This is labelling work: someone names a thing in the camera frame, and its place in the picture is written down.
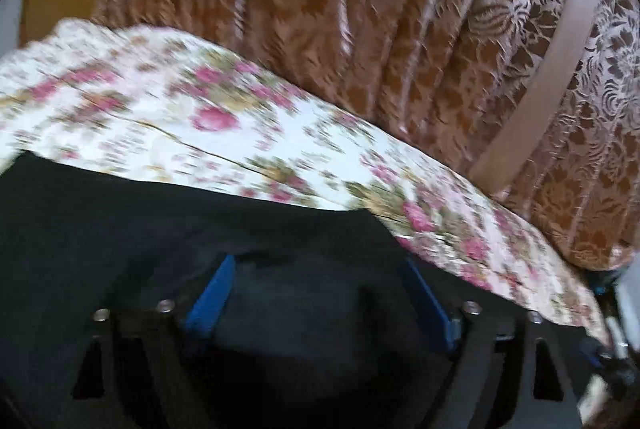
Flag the black pants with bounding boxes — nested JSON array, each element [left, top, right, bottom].
[[1, 152, 589, 428]]

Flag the brown floral curtain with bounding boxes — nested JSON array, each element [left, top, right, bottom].
[[92, 0, 639, 271]]

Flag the floral bed quilt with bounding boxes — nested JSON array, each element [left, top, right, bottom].
[[0, 17, 616, 419]]

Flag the beige curtain tie band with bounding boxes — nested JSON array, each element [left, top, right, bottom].
[[469, 0, 600, 194]]

